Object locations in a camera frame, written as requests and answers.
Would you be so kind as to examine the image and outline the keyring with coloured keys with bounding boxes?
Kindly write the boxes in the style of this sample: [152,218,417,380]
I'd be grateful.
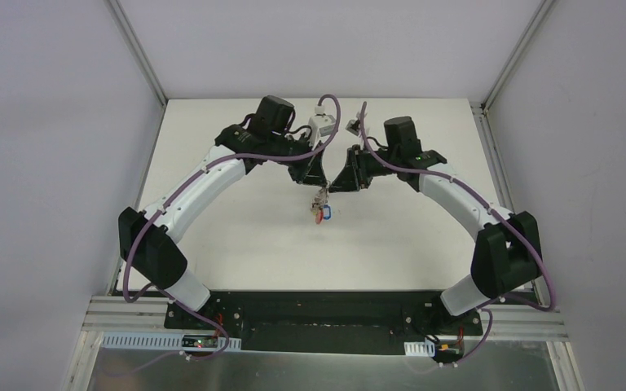
[310,186,333,225]

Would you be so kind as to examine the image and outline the aluminium frame rail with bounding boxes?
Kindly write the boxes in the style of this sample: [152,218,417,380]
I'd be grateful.
[82,296,570,342]

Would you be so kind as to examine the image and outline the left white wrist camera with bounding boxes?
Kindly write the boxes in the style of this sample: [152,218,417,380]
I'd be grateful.
[307,104,337,147]

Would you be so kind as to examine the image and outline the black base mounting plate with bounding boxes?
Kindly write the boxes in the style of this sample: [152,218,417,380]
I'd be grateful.
[164,290,483,355]

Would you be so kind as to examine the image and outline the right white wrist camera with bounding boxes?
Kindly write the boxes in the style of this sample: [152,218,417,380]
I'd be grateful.
[345,117,361,137]

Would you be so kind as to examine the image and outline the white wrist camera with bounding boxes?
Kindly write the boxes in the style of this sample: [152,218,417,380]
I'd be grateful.
[307,104,337,147]
[345,117,361,137]

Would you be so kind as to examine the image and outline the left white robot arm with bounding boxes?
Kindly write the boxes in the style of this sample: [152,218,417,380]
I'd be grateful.
[118,95,340,330]

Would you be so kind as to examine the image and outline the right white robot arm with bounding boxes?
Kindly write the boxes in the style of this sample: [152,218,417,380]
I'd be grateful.
[329,116,543,334]

